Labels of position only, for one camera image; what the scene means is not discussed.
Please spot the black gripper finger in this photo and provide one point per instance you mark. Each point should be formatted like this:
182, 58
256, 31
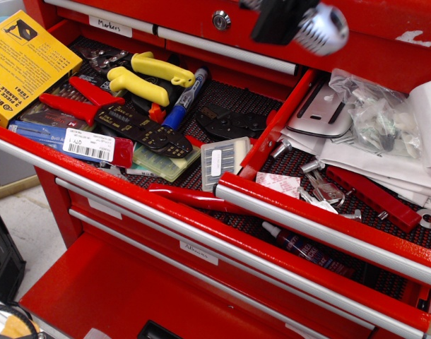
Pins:
279, 21

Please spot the silver drawer lock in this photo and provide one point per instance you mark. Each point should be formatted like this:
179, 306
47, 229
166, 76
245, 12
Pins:
221, 20

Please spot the red right open drawer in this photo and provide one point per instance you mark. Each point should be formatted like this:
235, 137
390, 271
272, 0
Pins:
359, 240

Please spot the red open drawer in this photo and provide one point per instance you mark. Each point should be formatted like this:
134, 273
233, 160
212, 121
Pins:
135, 260
359, 240

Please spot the red left open drawer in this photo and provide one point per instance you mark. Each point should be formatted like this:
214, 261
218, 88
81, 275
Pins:
135, 260

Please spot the yellow tap wrench box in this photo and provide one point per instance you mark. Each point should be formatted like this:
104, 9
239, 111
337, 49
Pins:
31, 62

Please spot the black crimping tool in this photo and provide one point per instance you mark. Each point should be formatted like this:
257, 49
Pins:
223, 124

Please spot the silver bolt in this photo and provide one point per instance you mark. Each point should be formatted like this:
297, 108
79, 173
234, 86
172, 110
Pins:
283, 147
314, 165

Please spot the blue marker pen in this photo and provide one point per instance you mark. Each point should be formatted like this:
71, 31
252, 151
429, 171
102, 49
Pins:
176, 115

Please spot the clear drill bit case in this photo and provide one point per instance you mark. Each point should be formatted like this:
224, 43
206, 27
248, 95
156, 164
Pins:
220, 157

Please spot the clear plastic parts bag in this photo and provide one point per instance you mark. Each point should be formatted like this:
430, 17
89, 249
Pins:
382, 118

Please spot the white red adhesive pad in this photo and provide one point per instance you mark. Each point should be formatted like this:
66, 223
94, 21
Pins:
281, 183

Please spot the red tool chest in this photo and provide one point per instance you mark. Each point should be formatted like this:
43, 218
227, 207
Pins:
389, 44

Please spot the silver key bunch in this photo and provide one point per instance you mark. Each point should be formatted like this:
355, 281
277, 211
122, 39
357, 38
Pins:
325, 195

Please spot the green drill bit case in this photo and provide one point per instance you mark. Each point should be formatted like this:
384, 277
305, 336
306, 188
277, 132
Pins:
148, 163

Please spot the blue red drill bit package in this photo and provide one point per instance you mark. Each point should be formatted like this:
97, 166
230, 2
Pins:
83, 145

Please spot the white paper stack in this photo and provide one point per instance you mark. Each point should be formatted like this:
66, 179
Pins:
408, 177

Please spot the threadlocker bottle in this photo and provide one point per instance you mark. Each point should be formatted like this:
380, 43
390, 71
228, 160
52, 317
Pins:
298, 246

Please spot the red plastic bar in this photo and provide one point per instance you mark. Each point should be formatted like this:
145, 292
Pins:
375, 197

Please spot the silver washer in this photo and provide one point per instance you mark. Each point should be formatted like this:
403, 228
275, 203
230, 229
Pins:
425, 218

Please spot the milwaukee bit package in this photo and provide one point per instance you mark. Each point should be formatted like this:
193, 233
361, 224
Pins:
40, 113

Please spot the black bin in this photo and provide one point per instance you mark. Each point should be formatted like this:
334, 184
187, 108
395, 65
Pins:
12, 266

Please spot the silver metal bracket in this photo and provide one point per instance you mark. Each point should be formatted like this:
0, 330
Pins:
322, 113

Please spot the yellow handled pliers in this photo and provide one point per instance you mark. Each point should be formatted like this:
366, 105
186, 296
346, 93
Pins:
128, 71

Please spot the red handled wire stripper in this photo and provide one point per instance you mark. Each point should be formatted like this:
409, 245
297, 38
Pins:
111, 111

